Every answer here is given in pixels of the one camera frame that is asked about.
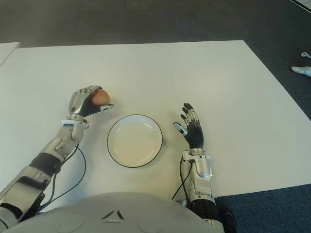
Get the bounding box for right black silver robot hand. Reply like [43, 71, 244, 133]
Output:
[173, 102, 205, 149]

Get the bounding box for white side table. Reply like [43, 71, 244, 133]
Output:
[0, 42, 21, 66]

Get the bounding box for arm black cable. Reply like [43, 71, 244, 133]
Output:
[172, 155, 195, 201]
[36, 143, 87, 214]

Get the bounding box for red apple with blue sticker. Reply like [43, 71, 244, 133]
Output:
[91, 89, 112, 106]

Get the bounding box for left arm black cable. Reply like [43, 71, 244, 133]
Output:
[36, 143, 87, 214]

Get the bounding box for grey robot torso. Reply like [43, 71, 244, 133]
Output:
[9, 191, 225, 233]

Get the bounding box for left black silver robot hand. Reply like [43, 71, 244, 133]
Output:
[69, 84, 115, 119]

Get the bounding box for white plate with black rim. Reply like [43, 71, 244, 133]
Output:
[107, 114, 163, 168]

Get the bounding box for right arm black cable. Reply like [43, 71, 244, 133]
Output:
[172, 155, 195, 201]

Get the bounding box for white shoe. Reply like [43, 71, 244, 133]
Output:
[291, 66, 311, 78]

